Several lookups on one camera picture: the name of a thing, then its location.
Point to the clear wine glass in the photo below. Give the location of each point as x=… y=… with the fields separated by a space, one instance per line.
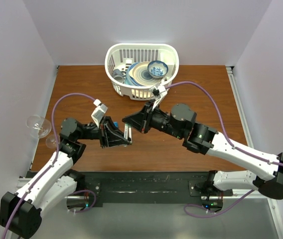
x=39 y=127

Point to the beige blue plate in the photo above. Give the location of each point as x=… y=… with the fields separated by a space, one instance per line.
x=138 y=75

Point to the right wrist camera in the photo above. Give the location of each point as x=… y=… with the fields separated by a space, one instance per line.
x=159 y=92

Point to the white pen green tip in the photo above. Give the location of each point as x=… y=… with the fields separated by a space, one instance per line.
x=130 y=134

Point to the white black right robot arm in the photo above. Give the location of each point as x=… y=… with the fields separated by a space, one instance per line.
x=263 y=172

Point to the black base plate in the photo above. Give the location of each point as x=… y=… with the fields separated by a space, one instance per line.
x=141 y=187

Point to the white plastic dish basket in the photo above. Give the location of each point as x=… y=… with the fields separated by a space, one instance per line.
x=127 y=66

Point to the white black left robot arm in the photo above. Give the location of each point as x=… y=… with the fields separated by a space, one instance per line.
x=22 y=212

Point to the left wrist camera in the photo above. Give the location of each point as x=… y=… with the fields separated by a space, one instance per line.
x=99 y=112

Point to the grey blue mug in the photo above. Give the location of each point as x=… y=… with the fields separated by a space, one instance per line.
x=118 y=76

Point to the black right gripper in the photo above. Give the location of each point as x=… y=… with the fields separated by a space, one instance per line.
x=141 y=120

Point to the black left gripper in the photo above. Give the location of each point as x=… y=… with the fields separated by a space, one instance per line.
x=110 y=140

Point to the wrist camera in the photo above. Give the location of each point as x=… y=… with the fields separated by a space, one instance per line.
x=99 y=112
x=159 y=92

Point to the blue patterned bowl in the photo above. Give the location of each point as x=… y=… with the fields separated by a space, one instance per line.
x=157 y=69

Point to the aluminium frame rail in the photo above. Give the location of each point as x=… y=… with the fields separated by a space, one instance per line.
x=272 y=204

